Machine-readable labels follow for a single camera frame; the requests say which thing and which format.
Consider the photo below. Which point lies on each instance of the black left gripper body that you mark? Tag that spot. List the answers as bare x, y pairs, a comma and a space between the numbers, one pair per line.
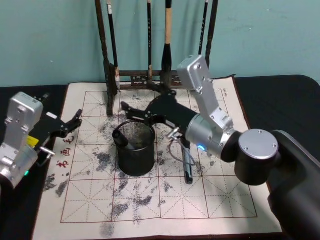
51, 126

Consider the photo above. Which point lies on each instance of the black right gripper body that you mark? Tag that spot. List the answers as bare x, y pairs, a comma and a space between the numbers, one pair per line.
172, 111

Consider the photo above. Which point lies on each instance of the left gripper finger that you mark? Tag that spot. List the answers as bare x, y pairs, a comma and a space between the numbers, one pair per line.
72, 127
76, 115

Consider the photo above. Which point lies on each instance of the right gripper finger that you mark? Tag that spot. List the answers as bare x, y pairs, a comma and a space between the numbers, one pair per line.
136, 113
160, 90

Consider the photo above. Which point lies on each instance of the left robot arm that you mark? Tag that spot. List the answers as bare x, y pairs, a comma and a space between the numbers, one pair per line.
20, 130

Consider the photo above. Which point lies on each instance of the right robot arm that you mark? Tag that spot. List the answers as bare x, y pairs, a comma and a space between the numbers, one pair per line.
257, 155

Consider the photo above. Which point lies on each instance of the black mesh pen holder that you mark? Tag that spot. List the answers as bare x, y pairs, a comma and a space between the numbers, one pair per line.
136, 160

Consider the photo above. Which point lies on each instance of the thin black calligraphy brush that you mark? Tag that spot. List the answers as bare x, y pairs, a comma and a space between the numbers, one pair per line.
149, 37
203, 30

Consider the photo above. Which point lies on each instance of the black and grey brush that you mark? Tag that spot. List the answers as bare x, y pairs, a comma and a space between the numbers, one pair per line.
187, 167

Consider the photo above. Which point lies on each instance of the dark wooden brush rack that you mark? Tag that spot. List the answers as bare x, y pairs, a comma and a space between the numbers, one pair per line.
101, 37

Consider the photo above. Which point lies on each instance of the cream calligraphy mat, red grid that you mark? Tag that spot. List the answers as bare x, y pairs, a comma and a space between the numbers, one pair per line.
140, 200

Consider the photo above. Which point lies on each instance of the black table cloth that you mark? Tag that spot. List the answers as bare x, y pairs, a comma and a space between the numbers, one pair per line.
275, 100

